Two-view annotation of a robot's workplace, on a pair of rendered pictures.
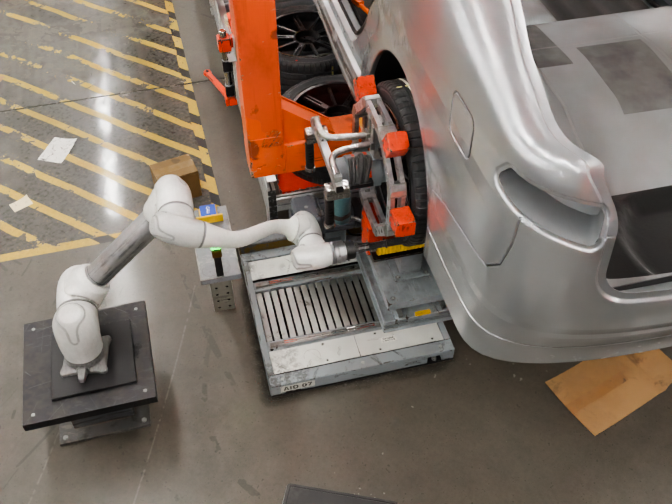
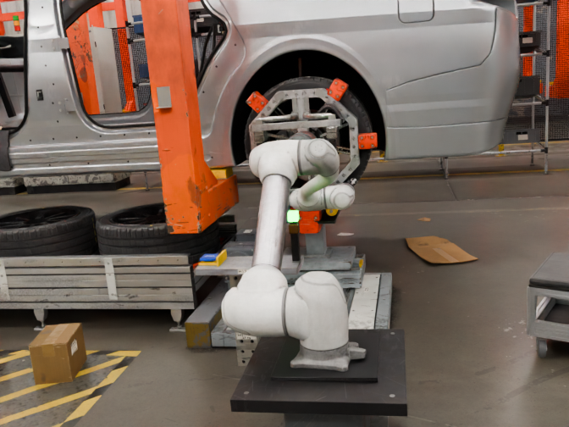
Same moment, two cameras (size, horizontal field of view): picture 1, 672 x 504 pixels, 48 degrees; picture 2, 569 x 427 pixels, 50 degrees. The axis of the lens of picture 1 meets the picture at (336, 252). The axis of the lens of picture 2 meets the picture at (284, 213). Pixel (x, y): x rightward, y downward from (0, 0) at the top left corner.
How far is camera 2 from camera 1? 3.30 m
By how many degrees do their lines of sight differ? 63
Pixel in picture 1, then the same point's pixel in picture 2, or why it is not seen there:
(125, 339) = not seen: hidden behind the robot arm
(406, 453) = (471, 308)
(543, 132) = not seen: outside the picture
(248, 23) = (185, 58)
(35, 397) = (364, 393)
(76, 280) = (268, 273)
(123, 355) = not seen: hidden behind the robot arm
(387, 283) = (328, 260)
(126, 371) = (363, 336)
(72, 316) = (323, 274)
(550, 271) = (512, 36)
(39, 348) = (284, 389)
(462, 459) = (483, 293)
